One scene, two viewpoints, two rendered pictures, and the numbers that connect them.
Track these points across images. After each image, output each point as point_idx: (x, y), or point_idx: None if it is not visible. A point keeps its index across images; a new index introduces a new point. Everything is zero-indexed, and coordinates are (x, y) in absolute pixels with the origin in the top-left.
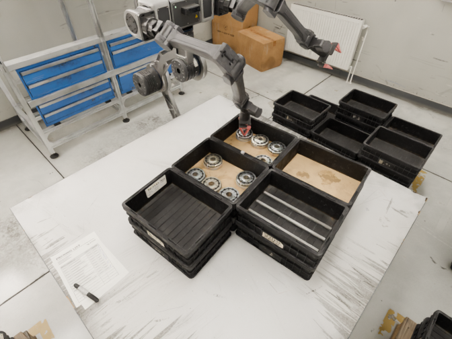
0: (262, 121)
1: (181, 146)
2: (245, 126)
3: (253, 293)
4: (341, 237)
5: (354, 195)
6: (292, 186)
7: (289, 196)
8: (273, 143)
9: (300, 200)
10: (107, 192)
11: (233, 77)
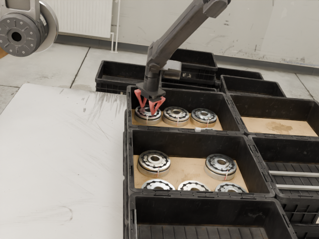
0: (122, 100)
1: (45, 172)
2: (159, 98)
3: None
4: None
5: None
6: (282, 147)
7: (276, 163)
8: (195, 112)
9: (292, 162)
10: None
11: (230, 0)
